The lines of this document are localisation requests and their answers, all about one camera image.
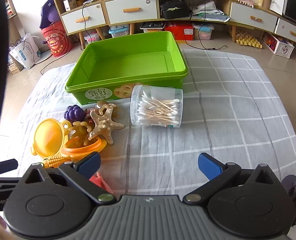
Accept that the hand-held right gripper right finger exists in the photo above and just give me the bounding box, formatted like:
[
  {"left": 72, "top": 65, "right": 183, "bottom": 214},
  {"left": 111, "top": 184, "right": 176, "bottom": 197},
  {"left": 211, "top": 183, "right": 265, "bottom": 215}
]
[{"left": 183, "top": 152, "right": 282, "bottom": 204}]

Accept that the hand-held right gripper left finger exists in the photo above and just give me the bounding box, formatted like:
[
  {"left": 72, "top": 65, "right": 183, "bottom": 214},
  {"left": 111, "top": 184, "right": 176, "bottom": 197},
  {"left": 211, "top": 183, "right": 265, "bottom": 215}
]
[{"left": 19, "top": 152, "right": 117, "bottom": 204}]

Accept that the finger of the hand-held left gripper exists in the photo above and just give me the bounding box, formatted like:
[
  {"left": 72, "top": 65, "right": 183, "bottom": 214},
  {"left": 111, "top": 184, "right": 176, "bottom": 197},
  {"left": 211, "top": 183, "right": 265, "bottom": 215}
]
[{"left": 0, "top": 158, "right": 19, "bottom": 178}]

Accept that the orange toy bowl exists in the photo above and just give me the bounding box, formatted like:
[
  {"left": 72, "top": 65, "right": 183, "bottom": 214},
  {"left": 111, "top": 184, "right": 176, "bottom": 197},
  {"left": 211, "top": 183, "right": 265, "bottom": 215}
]
[{"left": 60, "top": 139, "right": 108, "bottom": 162}]

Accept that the pink rubber toy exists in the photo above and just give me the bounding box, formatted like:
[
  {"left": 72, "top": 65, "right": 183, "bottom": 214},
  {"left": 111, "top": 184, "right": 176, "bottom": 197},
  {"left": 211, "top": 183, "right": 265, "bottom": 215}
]
[{"left": 89, "top": 171, "right": 113, "bottom": 194}]

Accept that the yellow corn toy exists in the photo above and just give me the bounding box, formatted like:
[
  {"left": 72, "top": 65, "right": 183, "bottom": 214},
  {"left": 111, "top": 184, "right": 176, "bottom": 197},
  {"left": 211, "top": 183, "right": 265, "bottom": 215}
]
[{"left": 43, "top": 154, "right": 72, "bottom": 169}]

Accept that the beige starfish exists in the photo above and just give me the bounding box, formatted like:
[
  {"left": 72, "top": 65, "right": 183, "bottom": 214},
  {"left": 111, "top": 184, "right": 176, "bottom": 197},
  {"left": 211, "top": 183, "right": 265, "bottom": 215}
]
[{"left": 89, "top": 105, "right": 125, "bottom": 145}]

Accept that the yellow toy pot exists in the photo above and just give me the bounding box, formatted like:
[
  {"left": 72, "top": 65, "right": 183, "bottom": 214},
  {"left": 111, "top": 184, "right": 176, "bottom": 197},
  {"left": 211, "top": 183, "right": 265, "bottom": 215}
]
[{"left": 30, "top": 118, "right": 73, "bottom": 158}]

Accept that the purple grape toy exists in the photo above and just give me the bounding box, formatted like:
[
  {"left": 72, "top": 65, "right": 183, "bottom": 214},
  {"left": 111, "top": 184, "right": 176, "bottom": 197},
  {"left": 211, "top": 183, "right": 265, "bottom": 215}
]
[{"left": 64, "top": 104, "right": 86, "bottom": 122}]

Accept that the amber octopus toy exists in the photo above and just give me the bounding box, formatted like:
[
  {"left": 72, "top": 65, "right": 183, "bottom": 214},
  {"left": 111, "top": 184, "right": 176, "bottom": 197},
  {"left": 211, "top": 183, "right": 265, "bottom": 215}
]
[
  {"left": 96, "top": 100, "right": 119, "bottom": 118},
  {"left": 67, "top": 121, "right": 93, "bottom": 147}
]

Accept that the clear cotton swab jar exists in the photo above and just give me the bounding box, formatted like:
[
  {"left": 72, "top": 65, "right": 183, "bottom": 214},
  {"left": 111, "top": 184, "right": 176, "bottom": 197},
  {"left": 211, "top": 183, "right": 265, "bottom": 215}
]
[{"left": 130, "top": 85, "right": 184, "bottom": 128}]

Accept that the green plastic box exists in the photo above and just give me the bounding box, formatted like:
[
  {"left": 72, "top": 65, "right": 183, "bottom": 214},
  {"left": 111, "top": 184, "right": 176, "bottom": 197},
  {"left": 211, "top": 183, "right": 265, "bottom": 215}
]
[{"left": 65, "top": 31, "right": 189, "bottom": 105}]

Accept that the grey checked bedsheet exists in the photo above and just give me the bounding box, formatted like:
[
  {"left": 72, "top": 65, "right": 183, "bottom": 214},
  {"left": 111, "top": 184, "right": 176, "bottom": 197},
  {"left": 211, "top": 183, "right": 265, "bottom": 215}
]
[{"left": 0, "top": 49, "right": 296, "bottom": 198}]

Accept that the dark grey round object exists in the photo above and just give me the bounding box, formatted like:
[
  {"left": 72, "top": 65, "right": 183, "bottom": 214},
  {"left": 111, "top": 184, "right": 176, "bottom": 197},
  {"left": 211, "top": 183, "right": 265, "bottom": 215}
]
[{"left": 281, "top": 174, "right": 296, "bottom": 198}]

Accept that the white shopping bag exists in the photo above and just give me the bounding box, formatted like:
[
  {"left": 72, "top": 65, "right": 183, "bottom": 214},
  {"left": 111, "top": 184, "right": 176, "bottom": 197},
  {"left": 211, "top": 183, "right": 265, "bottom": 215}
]
[{"left": 9, "top": 33, "right": 42, "bottom": 70}]

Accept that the clear storage box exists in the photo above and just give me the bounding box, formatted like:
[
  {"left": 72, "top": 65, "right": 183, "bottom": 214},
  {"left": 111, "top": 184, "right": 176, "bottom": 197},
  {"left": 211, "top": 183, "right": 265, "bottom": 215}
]
[
  {"left": 108, "top": 24, "right": 130, "bottom": 39},
  {"left": 84, "top": 31, "right": 101, "bottom": 44},
  {"left": 193, "top": 23, "right": 215, "bottom": 40}
]

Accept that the red bucket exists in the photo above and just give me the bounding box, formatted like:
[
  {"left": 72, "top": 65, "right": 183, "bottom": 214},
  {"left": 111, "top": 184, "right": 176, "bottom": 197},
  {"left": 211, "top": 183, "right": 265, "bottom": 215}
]
[{"left": 41, "top": 21, "right": 73, "bottom": 58}]

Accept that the yellow egg tray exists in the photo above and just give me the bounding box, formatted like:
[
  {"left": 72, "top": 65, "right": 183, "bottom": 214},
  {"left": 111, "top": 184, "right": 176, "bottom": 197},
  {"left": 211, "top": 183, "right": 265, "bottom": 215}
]
[{"left": 228, "top": 29, "right": 264, "bottom": 49}]

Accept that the red box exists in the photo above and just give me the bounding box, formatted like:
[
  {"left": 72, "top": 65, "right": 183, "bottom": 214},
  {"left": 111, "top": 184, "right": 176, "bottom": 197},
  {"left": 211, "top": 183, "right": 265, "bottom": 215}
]
[{"left": 164, "top": 21, "right": 195, "bottom": 41}]

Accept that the white crate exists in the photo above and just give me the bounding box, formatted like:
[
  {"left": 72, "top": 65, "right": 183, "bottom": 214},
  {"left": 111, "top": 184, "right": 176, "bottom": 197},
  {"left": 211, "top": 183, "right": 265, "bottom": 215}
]
[{"left": 262, "top": 32, "right": 295, "bottom": 60}]

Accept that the stack of papers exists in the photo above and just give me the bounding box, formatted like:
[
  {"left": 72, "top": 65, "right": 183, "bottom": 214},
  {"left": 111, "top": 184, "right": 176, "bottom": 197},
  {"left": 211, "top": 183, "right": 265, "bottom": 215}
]
[{"left": 192, "top": 0, "right": 230, "bottom": 22}]

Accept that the wide white drawer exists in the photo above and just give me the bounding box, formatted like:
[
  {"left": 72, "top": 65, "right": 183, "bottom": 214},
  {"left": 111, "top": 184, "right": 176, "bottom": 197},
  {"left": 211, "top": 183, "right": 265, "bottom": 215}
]
[{"left": 230, "top": 2, "right": 279, "bottom": 32}]

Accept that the purple hat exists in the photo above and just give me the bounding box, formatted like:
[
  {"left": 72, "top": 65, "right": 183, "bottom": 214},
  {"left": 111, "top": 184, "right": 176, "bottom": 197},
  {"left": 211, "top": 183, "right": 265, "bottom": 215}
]
[{"left": 39, "top": 0, "right": 62, "bottom": 29}]

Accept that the small white drawer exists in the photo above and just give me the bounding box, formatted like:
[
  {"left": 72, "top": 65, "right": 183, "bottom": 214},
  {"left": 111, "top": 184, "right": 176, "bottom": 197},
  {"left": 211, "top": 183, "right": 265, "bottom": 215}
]
[{"left": 274, "top": 18, "right": 296, "bottom": 45}]

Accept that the black bag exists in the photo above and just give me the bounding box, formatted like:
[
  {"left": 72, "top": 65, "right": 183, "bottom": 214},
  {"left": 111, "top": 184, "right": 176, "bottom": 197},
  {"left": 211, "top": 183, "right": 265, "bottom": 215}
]
[{"left": 160, "top": 0, "right": 191, "bottom": 20}]

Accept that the wooden cabinet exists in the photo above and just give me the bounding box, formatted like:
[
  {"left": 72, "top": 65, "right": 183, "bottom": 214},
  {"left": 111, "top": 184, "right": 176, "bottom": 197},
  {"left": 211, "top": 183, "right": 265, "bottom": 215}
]
[{"left": 48, "top": 0, "right": 296, "bottom": 50}]

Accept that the white drawer with lock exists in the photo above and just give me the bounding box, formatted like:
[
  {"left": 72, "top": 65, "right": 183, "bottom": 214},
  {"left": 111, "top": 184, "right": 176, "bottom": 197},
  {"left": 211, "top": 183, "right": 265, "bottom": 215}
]
[{"left": 105, "top": 0, "right": 159, "bottom": 25}]

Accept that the small white carton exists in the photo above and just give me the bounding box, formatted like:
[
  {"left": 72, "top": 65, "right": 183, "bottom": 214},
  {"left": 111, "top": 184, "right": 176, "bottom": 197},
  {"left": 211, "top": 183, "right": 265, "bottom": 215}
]
[{"left": 63, "top": 0, "right": 77, "bottom": 12}]

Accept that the white drawer with cable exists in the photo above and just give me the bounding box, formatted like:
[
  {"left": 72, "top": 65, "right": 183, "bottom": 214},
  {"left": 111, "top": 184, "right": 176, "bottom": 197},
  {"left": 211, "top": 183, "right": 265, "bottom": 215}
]
[{"left": 61, "top": 4, "right": 106, "bottom": 35}]

